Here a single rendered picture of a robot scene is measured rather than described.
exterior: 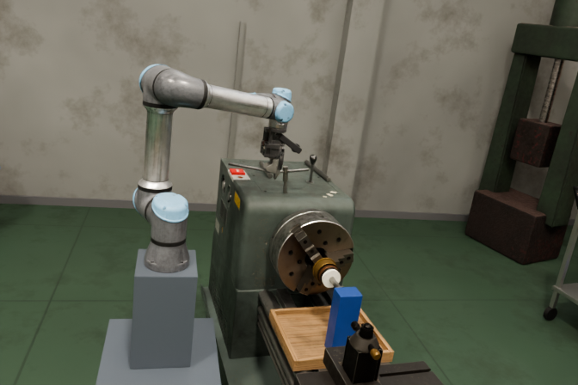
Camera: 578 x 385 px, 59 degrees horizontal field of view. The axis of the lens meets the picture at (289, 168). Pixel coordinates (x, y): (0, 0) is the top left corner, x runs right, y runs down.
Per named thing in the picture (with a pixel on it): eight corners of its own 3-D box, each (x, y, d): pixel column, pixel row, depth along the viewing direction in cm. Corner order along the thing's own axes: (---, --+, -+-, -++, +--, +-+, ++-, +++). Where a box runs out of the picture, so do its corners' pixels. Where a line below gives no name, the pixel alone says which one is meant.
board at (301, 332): (268, 318, 190) (269, 308, 189) (355, 313, 201) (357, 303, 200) (292, 371, 163) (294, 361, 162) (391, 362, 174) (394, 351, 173)
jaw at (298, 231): (304, 253, 196) (289, 231, 191) (315, 246, 196) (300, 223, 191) (314, 266, 186) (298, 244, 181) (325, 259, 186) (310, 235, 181)
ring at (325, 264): (311, 253, 187) (320, 265, 179) (335, 253, 190) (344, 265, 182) (308, 277, 190) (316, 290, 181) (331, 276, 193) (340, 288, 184)
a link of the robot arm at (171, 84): (172, 70, 149) (299, 99, 179) (157, 65, 157) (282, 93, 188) (164, 109, 151) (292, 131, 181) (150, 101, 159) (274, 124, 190)
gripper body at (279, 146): (259, 154, 205) (262, 125, 202) (279, 155, 208) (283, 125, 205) (264, 159, 199) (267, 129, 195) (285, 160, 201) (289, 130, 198)
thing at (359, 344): (345, 336, 141) (347, 326, 140) (371, 334, 144) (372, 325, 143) (356, 354, 134) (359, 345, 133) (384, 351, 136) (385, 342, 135)
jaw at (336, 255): (321, 247, 197) (349, 243, 201) (321, 259, 199) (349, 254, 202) (332, 261, 187) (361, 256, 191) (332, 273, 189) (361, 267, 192)
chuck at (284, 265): (263, 281, 201) (280, 207, 193) (335, 285, 212) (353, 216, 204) (268, 293, 193) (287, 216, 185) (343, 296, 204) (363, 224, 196)
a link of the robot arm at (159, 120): (144, 229, 171) (154, 67, 156) (129, 214, 183) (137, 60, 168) (177, 225, 178) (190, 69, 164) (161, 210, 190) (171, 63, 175)
